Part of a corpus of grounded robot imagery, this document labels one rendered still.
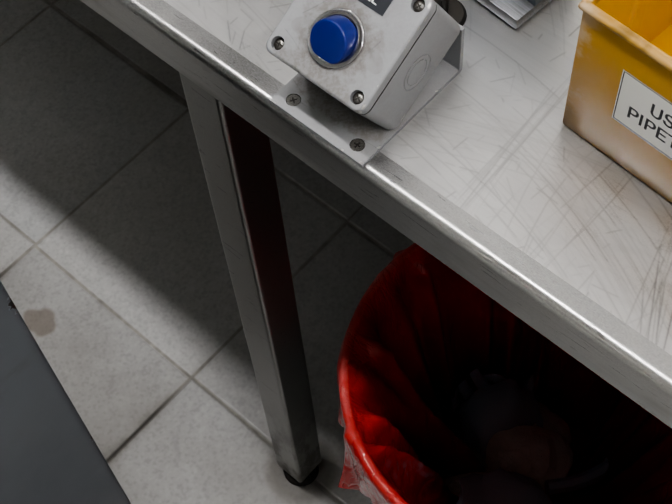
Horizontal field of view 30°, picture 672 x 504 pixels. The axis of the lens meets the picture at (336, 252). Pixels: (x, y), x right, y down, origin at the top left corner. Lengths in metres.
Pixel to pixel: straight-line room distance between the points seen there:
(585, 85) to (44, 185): 1.22
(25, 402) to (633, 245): 0.38
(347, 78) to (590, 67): 0.12
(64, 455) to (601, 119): 0.44
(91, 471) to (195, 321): 0.72
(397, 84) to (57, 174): 1.17
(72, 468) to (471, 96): 0.40
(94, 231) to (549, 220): 1.13
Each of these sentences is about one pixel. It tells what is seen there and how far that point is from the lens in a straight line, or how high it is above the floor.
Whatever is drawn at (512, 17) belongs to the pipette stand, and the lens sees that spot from 0.74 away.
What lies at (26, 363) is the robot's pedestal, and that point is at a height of 0.77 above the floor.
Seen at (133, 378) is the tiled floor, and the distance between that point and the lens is 1.62.
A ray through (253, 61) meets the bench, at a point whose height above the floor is 0.88.
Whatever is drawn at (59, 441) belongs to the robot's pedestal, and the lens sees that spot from 0.88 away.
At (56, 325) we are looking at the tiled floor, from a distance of 1.68.
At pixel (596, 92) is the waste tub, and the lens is 0.67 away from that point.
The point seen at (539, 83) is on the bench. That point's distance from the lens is 0.72.
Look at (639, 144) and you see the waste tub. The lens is 0.67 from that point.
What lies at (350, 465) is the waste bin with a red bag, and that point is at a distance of 1.14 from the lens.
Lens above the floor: 1.45
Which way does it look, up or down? 60 degrees down
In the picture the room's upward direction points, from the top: 5 degrees counter-clockwise
